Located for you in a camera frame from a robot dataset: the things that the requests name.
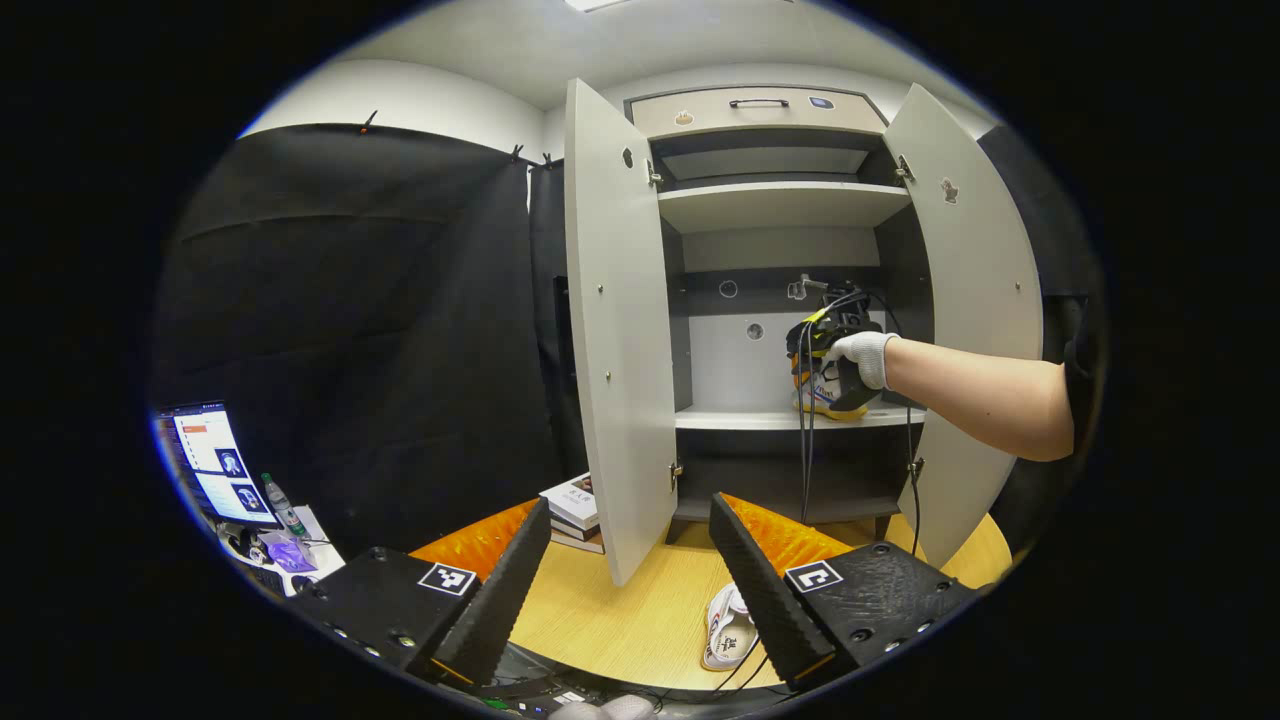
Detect grey shoe cabinet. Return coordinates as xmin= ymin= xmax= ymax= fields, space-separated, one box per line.
xmin=625 ymin=85 xmax=936 ymax=546

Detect clear plastic bottle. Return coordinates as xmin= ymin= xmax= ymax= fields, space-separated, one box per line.
xmin=260 ymin=472 xmax=306 ymax=538

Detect white canvas shoe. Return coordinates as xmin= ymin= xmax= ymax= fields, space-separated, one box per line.
xmin=793 ymin=360 xmax=883 ymax=423
xmin=700 ymin=583 xmax=761 ymax=672

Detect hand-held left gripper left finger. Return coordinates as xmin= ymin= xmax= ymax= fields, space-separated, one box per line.
xmin=290 ymin=497 xmax=553 ymax=689

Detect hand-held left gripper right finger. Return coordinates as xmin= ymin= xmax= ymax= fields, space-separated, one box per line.
xmin=708 ymin=492 xmax=986 ymax=693

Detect computer monitor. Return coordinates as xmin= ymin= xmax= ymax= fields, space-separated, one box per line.
xmin=150 ymin=400 xmax=281 ymax=526

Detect black cable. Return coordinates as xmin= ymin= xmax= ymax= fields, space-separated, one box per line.
xmin=797 ymin=320 xmax=816 ymax=526

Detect white paper sheet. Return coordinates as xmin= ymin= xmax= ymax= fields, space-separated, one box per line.
xmin=295 ymin=505 xmax=346 ymax=576

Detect stack of books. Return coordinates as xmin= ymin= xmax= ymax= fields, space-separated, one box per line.
xmin=538 ymin=472 xmax=606 ymax=554

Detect grey shoe cabinet door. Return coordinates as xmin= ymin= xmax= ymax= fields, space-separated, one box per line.
xmin=563 ymin=78 xmax=681 ymax=588
xmin=880 ymin=82 xmax=1046 ymax=569

